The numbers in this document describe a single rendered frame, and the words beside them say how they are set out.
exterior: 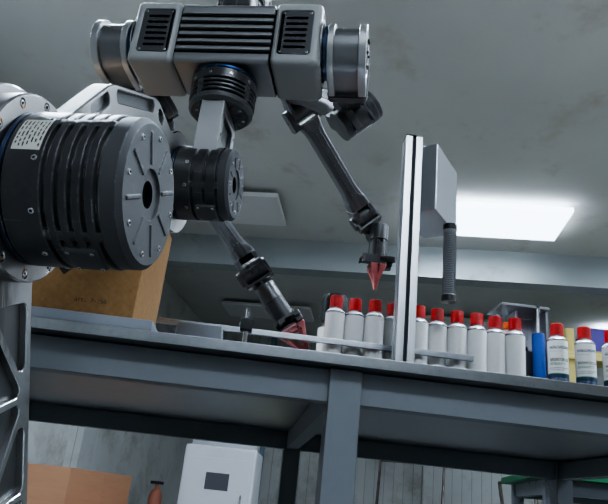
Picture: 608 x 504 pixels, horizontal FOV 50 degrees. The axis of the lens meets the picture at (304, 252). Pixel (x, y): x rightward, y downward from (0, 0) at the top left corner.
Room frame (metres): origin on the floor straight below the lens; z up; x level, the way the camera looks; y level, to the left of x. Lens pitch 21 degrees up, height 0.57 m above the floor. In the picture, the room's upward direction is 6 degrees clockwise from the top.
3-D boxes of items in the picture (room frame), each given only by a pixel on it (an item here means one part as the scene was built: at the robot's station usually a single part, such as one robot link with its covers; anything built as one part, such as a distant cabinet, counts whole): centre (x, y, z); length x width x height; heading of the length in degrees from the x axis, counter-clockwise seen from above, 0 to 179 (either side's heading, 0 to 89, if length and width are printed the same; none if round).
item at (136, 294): (1.30, 0.46, 0.99); 0.30 x 0.24 x 0.27; 92
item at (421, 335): (1.63, -0.32, 0.98); 0.05 x 0.05 x 0.20
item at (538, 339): (1.70, -0.66, 0.98); 0.03 x 0.03 x 0.17
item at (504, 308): (1.75, -0.62, 1.14); 0.14 x 0.11 x 0.01; 93
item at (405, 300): (1.49, -0.25, 1.17); 0.04 x 0.04 x 0.67; 3
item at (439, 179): (1.55, -0.32, 1.38); 0.17 x 0.10 x 0.19; 148
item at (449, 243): (1.54, -0.37, 1.18); 0.04 x 0.04 x 0.21
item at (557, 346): (1.66, -0.69, 0.98); 0.05 x 0.05 x 0.20
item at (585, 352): (1.66, -0.77, 0.98); 0.05 x 0.05 x 0.20
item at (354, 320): (1.63, -0.15, 0.98); 0.05 x 0.05 x 0.20
